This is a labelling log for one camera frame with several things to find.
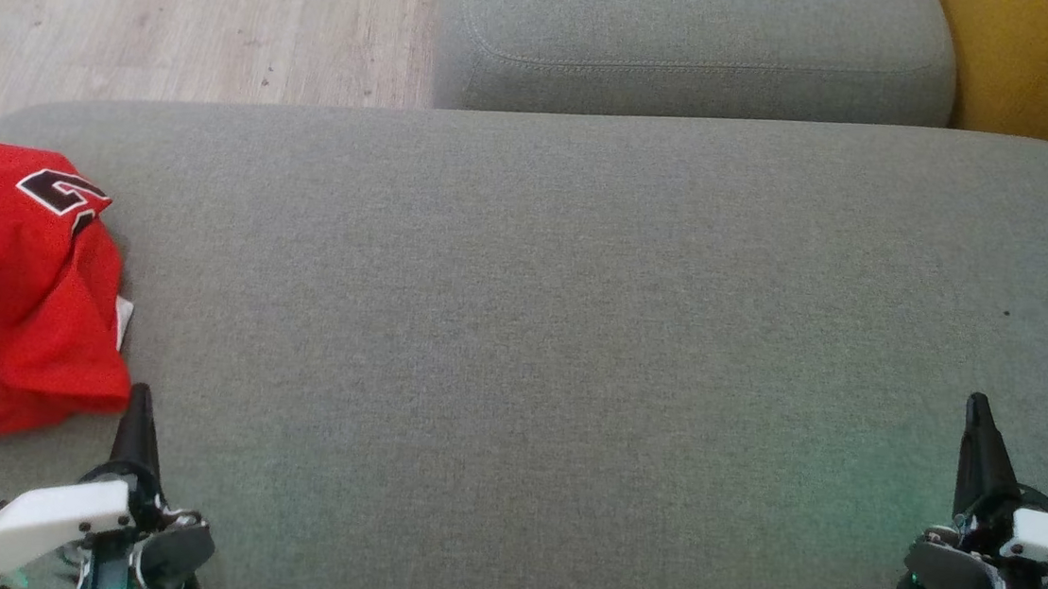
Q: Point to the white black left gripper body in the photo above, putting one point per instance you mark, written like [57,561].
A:
[49,519]

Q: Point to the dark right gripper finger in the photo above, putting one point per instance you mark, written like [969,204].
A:
[983,468]

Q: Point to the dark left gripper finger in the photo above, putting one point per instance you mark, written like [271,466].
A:
[136,441]

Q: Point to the red shorts with white hem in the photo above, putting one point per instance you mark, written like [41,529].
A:
[55,339]

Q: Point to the grey fabric sofa seat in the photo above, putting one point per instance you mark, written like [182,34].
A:
[530,333]

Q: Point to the grey fabric sofa cushion block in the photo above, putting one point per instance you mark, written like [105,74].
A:
[698,44]

